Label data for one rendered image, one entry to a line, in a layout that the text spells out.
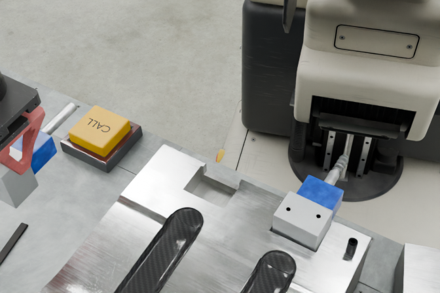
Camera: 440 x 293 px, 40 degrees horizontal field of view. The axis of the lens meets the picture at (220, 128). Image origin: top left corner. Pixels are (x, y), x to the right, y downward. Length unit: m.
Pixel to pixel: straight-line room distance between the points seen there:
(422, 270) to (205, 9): 1.87
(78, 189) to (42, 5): 1.81
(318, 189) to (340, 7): 0.35
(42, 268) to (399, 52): 0.59
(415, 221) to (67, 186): 0.86
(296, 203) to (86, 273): 0.23
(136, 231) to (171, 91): 1.44
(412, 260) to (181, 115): 1.39
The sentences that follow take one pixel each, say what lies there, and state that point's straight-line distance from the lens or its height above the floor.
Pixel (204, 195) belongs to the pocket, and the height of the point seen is 0.86.
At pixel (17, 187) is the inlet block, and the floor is 0.93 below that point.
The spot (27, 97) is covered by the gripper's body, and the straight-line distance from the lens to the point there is 0.58.
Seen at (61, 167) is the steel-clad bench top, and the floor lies 0.80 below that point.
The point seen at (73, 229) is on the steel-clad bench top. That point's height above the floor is 0.80.
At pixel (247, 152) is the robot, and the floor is 0.28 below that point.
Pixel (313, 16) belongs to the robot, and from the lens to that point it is 0.92.
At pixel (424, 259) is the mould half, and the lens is 0.69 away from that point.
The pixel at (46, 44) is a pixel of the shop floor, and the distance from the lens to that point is 2.36.
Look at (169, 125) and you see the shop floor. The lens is 1.96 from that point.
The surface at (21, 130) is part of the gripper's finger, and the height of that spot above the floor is 1.02.
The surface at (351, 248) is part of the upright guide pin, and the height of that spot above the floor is 0.90.
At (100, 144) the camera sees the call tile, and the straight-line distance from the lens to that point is 0.80.
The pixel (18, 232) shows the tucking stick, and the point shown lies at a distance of 0.78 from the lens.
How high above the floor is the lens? 1.42
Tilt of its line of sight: 47 degrees down
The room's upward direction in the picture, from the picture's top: 2 degrees counter-clockwise
